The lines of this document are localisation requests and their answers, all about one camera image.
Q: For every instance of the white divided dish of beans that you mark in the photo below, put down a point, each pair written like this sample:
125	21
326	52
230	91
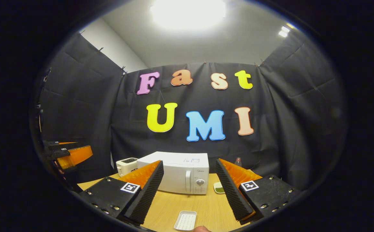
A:
219	188

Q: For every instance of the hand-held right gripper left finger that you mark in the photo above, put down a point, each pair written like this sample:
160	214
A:
148	193

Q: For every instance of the clear red label water bottle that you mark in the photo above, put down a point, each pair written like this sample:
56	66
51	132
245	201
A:
238	162

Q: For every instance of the white toaster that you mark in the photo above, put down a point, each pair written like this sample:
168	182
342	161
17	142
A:
125	167

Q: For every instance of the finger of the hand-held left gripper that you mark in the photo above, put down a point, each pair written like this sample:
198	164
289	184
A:
58	145
77	156

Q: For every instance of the large ceiling light panel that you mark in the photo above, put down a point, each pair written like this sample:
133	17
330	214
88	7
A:
188	13

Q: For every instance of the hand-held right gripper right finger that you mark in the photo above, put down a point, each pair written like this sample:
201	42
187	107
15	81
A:
230	193

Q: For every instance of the small ceiling light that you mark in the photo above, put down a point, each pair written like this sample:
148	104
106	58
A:
285	30

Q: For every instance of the white ribbed tray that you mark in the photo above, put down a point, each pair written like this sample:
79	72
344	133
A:
185	220

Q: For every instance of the white microwave oven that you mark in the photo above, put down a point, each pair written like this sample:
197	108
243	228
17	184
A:
174	161

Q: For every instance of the black backdrop cloth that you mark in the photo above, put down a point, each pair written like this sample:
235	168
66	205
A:
286	112

